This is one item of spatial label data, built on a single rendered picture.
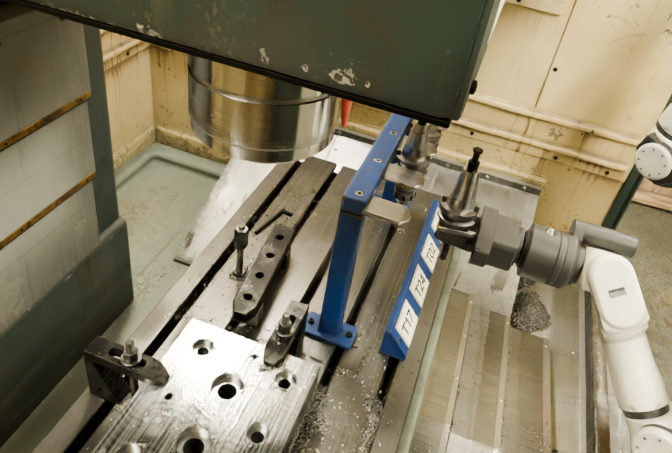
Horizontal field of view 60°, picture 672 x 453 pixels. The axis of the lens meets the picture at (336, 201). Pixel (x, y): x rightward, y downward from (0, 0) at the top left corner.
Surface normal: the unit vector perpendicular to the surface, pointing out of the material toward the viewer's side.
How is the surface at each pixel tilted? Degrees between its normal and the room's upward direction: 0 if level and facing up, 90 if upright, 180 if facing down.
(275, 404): 0
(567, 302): 17
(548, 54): 90
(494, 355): 8
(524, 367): 8
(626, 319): 55
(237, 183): 26
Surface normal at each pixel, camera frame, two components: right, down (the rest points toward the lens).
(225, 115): -0.38, 0.51
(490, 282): 0.00, -0.51
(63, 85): 0.93, 0.30
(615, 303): -0.18, -0.03
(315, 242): 0.14, -0.79
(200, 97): -0.74, 0.31
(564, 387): -0.14, -0.85
